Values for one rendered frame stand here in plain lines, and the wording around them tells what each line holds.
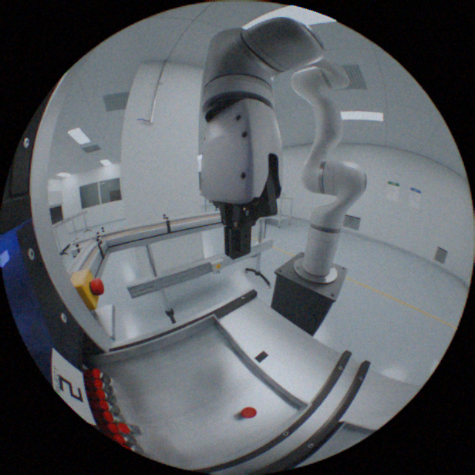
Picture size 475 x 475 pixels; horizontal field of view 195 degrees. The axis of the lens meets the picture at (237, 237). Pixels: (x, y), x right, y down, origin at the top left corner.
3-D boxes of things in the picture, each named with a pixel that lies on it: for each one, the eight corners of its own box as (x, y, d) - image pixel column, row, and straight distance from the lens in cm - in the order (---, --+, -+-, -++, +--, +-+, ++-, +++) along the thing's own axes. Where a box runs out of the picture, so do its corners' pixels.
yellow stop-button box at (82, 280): (75, 314, 42) (59, 289, 39) (81, 296, 47) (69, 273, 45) (98, 309, 38) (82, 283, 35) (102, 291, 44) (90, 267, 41)
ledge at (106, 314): (79, 347, 51) (75, 343, 50) (82, 315, 59) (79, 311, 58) (116, 340, 44) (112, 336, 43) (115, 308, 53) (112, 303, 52)
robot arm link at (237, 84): (190, 104, 22) (189, 122, 20) (229, 63, 16) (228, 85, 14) (240, 117, 25) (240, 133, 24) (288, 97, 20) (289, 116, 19)
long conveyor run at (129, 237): (74, 264, 115) (66, 240, 112) (81, 254, 128) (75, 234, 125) (277, 217, 165) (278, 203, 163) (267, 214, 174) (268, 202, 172)
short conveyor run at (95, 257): (94, 351, 50) (57, 308, 41) (62, 354, 59) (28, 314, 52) (112, 254, 103) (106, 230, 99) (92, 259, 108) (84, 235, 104)
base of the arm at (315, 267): (304, 255, 73) (310, 219, 67) (340, 268, 70) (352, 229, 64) (284, 271, 57) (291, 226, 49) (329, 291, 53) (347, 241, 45)
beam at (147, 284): (132, 298, 125) (126, 287, 119) (132, 293, 132) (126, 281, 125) (272, 247, 180) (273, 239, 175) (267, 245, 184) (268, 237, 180)
